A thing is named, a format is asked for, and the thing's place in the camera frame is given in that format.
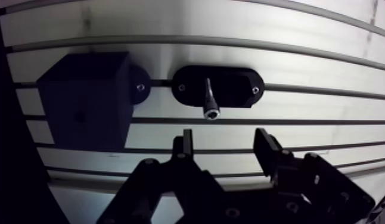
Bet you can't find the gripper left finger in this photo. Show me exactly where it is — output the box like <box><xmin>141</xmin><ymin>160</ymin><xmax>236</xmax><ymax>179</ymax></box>
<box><xmin>96</xmin><ymin>129</ymin><xmax>226</xmax><ymax>224</ymax></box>

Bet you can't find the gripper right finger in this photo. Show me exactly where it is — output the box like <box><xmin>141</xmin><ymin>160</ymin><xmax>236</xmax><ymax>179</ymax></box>
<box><xmin>225</xmin><ymin>127</ymin><xmax>376</xmax><ymax>224</ymax></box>

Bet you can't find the steel bolt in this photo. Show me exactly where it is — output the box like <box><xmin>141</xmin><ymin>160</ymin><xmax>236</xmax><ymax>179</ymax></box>
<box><xmin>203</xmin><ymin>77</ymin><xmax>221</xmax><ymax>121</ymax></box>

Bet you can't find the black oval holder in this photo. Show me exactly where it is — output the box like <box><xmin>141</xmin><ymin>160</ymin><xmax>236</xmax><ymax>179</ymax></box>
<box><xmin>172</xmin><ymin>65</ymin><xmax>265</xmax><ymax>109</ymax></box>

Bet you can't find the dark blue-grey block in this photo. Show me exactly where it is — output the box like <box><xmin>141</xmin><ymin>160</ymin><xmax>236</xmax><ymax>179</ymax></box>
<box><xmin>36</xmin><ymin>51</ymin><xmax>151</xmax><ymax>153</ymax></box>

